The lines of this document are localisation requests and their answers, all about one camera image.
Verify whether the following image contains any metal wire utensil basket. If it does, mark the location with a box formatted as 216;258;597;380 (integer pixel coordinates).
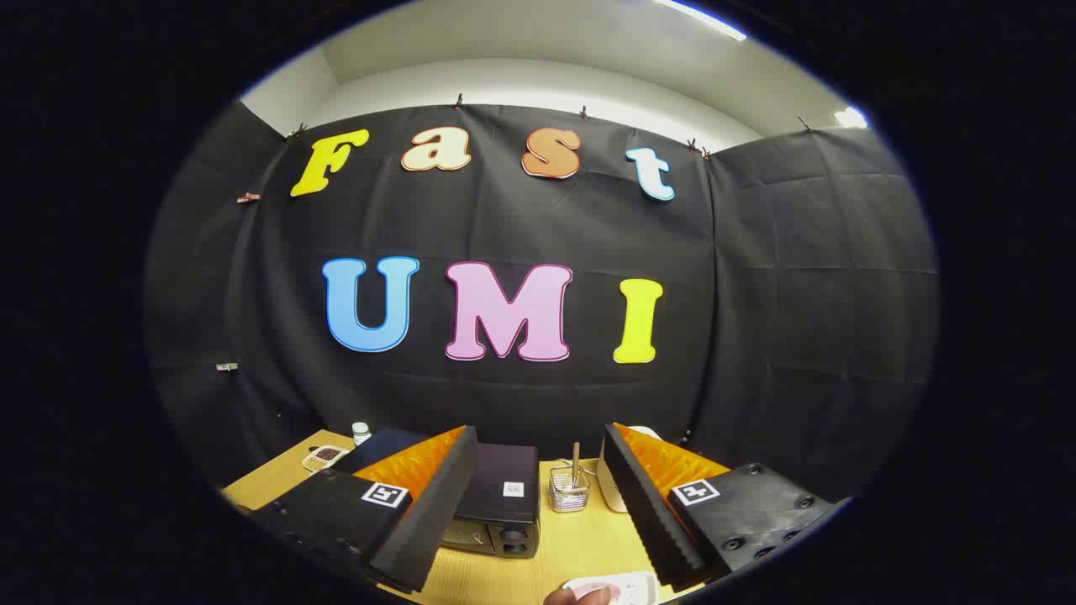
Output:
548;465;591;513

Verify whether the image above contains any white square plate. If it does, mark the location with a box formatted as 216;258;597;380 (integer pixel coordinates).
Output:
562;571;659;605

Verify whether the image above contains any cream white toaster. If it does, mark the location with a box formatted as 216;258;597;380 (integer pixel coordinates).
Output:
595;426;665;513

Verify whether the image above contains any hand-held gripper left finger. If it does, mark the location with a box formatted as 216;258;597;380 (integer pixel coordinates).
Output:
248;424;478;594

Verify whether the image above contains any black backdrop cloth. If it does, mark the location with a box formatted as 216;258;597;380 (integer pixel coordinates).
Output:
143;101;940;505

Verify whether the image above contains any row of black cloth clips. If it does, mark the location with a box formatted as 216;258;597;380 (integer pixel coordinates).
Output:
286;92;816;160

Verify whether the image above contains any small dish of seeds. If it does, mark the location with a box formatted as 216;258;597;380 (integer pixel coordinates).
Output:
301;444;350;474

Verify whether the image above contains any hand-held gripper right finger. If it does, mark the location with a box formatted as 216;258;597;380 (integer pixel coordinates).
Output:
603;423;841;591

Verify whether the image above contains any black toaster oven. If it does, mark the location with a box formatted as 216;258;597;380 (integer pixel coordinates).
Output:
336;429;541;560

